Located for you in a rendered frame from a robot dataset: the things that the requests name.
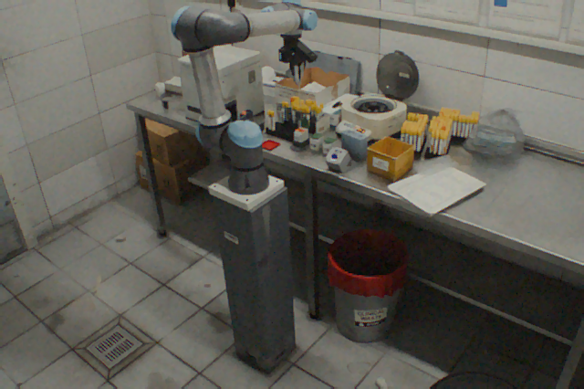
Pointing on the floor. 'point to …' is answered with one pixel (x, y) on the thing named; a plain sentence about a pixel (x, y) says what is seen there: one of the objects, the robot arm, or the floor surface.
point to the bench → (539, 214)
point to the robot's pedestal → (258, 278)
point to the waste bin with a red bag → (373, 258)
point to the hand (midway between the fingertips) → (298, 81)
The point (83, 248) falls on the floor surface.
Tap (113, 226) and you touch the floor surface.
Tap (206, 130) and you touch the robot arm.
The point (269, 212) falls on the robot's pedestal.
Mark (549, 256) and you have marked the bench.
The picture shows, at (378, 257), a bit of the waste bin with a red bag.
